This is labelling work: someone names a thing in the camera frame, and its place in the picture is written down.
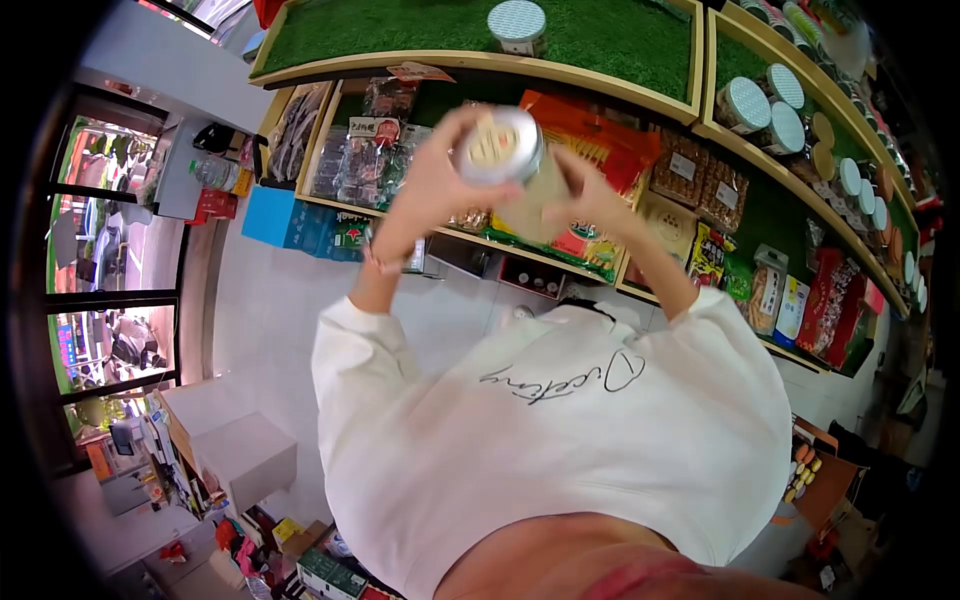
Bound person's right thumb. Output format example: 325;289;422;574
540;202;594;241

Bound clear jar with silver lid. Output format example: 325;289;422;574
450;105;573;243

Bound person's left thumb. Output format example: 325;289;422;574
453;184;523;219

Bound stack of blue cartons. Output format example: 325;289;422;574
240;185;370;264

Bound person's body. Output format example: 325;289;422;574
311;288;796;600

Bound white cabinet with goods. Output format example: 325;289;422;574
153;112;258;225

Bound white shop counter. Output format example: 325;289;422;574
160;381;299;520

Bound full shop shelf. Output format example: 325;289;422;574
247;0;937;378

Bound brown box with small goods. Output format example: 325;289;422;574
778;418;865;535

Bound person's left fingers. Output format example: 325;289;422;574
438;104;501;151

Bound person's right hand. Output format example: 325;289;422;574
540;145;648;246

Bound glass shop door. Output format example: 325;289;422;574
43;82;187;451

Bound person's legs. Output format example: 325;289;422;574
511;297;618;325

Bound person's right fingers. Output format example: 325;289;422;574
549;145;601;198

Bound pile of boxes and bags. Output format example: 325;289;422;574
157;507;395;600

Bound person's left hand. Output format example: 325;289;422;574
372;104;523;261

